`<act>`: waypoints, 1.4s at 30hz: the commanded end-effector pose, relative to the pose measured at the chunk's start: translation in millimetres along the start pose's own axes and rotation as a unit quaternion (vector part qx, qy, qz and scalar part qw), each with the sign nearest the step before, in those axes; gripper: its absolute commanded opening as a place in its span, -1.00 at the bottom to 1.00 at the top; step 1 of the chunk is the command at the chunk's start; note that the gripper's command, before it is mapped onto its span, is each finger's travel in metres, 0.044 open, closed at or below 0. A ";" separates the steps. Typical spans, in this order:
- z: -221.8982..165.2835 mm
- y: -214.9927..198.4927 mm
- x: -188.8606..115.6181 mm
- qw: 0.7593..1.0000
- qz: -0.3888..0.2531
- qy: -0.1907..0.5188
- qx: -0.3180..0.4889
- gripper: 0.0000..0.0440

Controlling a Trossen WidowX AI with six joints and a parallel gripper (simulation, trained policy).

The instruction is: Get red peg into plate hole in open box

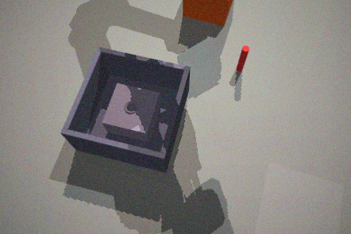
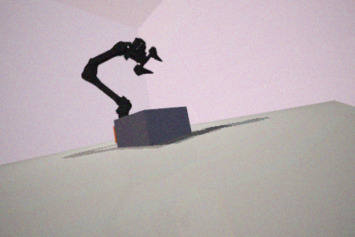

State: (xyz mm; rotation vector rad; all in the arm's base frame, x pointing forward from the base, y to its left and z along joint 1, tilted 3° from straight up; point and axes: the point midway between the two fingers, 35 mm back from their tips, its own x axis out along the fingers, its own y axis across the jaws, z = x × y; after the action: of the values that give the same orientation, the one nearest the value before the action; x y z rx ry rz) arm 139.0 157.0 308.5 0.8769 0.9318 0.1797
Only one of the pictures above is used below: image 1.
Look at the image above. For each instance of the red peg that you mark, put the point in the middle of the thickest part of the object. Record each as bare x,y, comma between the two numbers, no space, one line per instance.
243,55

